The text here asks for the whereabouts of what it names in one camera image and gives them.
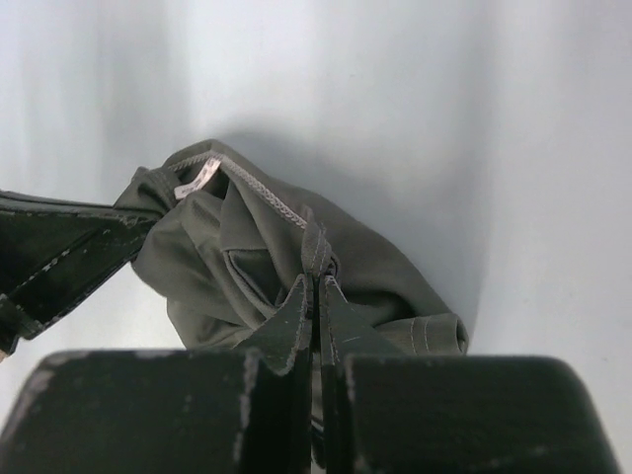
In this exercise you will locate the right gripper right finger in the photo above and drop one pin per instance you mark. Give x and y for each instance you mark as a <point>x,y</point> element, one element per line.
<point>386,412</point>

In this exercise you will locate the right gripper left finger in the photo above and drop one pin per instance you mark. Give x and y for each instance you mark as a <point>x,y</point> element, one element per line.
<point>245,410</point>

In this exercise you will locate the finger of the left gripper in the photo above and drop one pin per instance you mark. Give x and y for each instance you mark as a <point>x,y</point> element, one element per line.
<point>49,266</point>
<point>23,213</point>

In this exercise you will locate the grey t shirt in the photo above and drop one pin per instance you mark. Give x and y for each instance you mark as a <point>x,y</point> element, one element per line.
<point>231,241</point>

